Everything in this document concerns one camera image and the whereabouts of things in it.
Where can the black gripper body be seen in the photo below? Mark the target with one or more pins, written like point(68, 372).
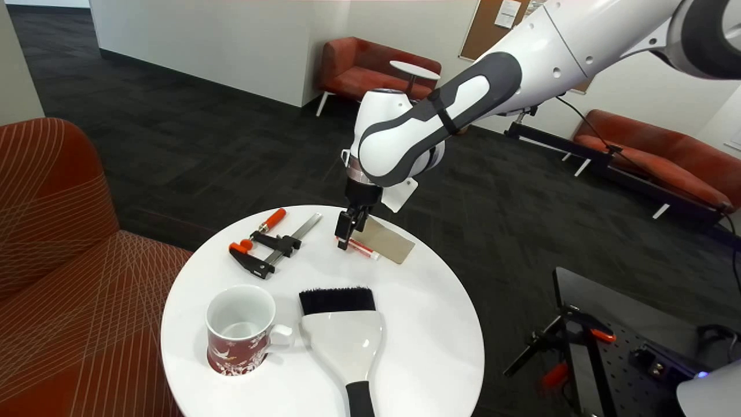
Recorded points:
point(361, 197)

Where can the red Expo marker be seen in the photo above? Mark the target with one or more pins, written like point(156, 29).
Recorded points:
point(361, 248)

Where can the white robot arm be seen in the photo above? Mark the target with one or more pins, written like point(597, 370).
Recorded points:
point(541, 48)

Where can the red and white mug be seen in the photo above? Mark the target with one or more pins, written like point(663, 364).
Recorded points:
point(241, 331)

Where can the black and orange bar clamp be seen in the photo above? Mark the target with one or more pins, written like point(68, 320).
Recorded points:
point(270, 244)

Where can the white brush with black bristles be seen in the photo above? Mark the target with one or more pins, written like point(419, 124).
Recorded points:
point(344, 331)

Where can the red armchair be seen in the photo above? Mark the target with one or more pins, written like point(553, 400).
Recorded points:
point(361, 70)

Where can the small white round side table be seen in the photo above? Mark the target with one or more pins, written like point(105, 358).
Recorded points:
point(415, 70)

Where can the cork board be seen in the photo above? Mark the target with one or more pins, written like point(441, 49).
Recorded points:
point(483, 26)

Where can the white paper sheet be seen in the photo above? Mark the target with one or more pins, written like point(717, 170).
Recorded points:
point(508, 12)

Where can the red patterned sofa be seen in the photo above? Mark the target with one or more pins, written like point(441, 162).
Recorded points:
point(70, 278)

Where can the black perforated table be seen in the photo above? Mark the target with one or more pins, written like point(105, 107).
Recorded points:
point(617, 361)

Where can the white rounded device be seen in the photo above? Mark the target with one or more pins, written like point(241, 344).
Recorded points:
point(713, 394)

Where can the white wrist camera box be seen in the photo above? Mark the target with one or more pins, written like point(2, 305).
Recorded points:
point(399, 195)

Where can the black metal frame bar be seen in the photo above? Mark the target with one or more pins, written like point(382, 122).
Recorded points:
point(556, 140)

